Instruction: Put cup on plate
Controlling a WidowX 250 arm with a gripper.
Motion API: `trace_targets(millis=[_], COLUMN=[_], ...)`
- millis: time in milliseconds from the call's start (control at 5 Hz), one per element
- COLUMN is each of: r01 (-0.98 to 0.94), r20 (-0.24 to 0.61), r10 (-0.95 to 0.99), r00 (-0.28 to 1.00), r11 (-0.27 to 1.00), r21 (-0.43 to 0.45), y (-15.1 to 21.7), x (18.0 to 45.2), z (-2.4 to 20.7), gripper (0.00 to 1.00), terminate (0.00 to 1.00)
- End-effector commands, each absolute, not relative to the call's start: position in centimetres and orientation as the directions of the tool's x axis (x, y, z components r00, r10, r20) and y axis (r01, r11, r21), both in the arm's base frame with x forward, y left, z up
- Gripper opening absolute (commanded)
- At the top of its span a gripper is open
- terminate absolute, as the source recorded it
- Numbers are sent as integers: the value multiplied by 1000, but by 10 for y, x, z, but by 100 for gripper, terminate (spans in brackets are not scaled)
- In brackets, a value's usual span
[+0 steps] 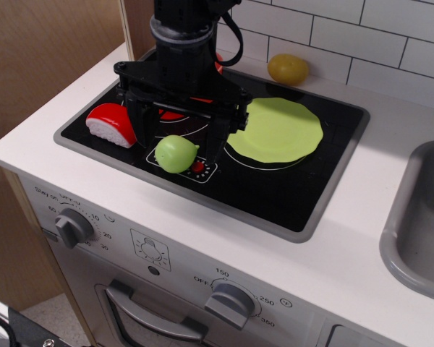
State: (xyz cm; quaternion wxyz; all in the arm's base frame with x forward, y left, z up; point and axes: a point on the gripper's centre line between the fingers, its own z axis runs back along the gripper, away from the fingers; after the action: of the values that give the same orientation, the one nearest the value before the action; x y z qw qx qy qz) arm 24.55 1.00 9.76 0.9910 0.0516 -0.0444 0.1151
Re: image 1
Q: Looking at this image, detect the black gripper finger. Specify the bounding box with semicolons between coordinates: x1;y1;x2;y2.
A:
205;116;234;163
124;92;159;147

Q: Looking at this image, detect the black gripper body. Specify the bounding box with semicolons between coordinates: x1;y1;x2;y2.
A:
114;43;252;131

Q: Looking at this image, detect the red plastic cup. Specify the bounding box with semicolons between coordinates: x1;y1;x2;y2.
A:
158;51;225;121

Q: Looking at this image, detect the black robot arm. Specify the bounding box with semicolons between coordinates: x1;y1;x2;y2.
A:
114;1;252;163

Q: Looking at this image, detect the green plastic plate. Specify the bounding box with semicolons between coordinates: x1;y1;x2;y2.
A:
227;98;323;164

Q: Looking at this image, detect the red white toy sushi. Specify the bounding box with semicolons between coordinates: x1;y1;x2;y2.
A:
85;103;137;148

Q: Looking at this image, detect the red stove button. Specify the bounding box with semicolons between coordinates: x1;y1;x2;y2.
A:
190;161;205;174

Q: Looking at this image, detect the green toy pear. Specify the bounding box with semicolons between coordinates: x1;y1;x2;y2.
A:
154;135;200;174

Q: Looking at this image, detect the yellow toy potato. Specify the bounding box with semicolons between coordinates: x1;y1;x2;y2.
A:
267;53;310;86

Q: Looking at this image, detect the black toy stovetop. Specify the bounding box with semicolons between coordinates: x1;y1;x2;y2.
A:
55;67;370;242

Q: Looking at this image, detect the grey timer knob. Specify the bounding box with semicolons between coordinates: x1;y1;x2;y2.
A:
55;208;94;249

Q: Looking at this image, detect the grey oven temperature knob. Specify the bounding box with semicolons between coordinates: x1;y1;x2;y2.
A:
204;281;256;330

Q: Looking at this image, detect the grey toy sink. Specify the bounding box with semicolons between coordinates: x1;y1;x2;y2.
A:
379;141;434;299

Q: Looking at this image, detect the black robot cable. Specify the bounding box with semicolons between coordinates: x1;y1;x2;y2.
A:
213;10;244;68

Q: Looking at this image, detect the grey oven door handle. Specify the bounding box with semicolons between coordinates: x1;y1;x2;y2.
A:
105;280;208;343

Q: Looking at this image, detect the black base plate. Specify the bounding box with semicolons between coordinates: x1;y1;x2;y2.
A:
0;308;70;347

